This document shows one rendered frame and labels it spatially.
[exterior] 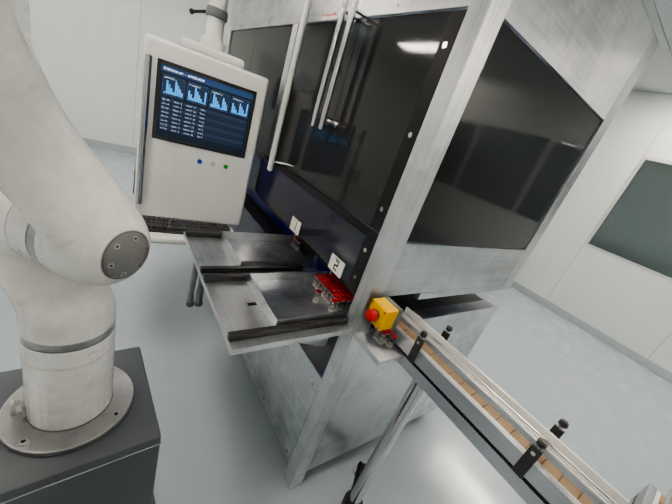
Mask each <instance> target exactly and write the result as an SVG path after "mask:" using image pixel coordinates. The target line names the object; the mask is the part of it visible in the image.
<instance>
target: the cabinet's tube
mask: <svg viewBox="0 0 672 504"><path fill-rule="evenodd" d="M227 5H228V0H209V4H208V5H207V6H206V10H194V9H193V8H190V9H189V12H190V14H192V15H193V14H194V13H206V15H207V23H206V31H205V35H203V36H201V41H200V43H201V44H203V45H206V46H208V47H211V48H213V49H216V50H218V51H221V52H223V53H224V50H225V44H224V43H223V42H222V40H223V33H224V26H225V23H227V20H228V13H227Z"/></svg>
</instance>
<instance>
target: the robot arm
mask: <svg viewBox="0 0 672 504"><path fill-rule="evenodd" d="M149 250H150V234H149V230H148V227H147V225H146V222H145V220H144V218H143V217H142V215H141V214H140V212H139V211H138V209H137V208H136V206H135V205H134V203H133V202H132V200H131V199H130V198H129V196H128V195H127V194H126V192H125V191H124V190H123V188H122V187H121V186H120V185H119V183H118V182H117V181H116V180H115V178H114V177H113V176H112V175H111V173H110V172H109V171H108V170H107V168H106V167H105V166H104V165H103V164H102V162H101V161H100V160H99V159H98V157H97V156H96V155H95V154H94V153H93V151H92V150H91V149H90V148H89V146H88V145H87V144H86V142H85V141H84V140H83V139H82V137H81V136H80V134H79V133H78V132H77V130H76V129H75V127H74V126H73V125H72V123H71V122H70V120H69V119H68V117H67V116H66V114H65V113H64V111H63V109H62V108H61V106H60V104H59V102H58V101H57V99H56V97H55V95H54V93H53V91H52V89H51V87H50V85H49V83H48V81H47V79H46V77H45V75H44V72H43V70H42V68H41V66H40V64H39V61H38V59H37V57H36V55H35V52H34V50H33V48H32V46H31V44H30V42H29V39H28V37H27V35H26V33H25V31H24V28H23V26H22V23H21V21H20V18H19V16H18V13H17V10H16V7H15V4H14V0H0V287H1V288H2V290H3V291H4V293H5V294H6V296H7V297H8V299H9V300H10V302H11V304H12V305H13V307H14V309H15V312H16V318H17V329H18V339H19V349H20V359H21V369H22V378H23V386H21V387H20V388H19V389H18V390H16V391H15V392H14V393H13V394H12V395H11V396H10V397H9V398H8V400H7V401H6V402H5V403H4V404H3V406H2V408H1V410H0V442H1V443H2V444H3V446H4V447H6V448H7V449H9V450H10V451H12V452H14V453H17V454H20V455H23V456H30V457H48V456H55V455H61V454H65V453H68V452H72V451H75V450H77V449H80V448H82V447H85V446H87V445H89V444H91V443H93V442H95V441H97V440H98V439H100V438H101V437H103V436H104V435H106V434H107V433H109V432H110V431H111V430H112V429H113V428H115V427H116V426H117V425H118V424H119V423H120V422H121V420H122V419H123V418H124V417H125V415H126V414H127V412H128V411H129V409H130V406H131V404H132V401H133V395H134V388H133V383H132V380H131V379H130V377H129V376H128V375H127V374H126V373H125V372H124V371H123V370H121V369H119V368H117V367H115V366H114V351H115V330H116V300H115V297H114V294H113V292H112V290H111V288H110V286H109V285H110V284H115V283H118V282H121V281H123V280H126V279H127V278H129V277H131V276H132V275H134V274H135V273H136V272H137V271H138V270H139V269H140V268H141V267H142V265H143V264H144V263H145V261H146V259H147V257H148V254H149Z"/></svg>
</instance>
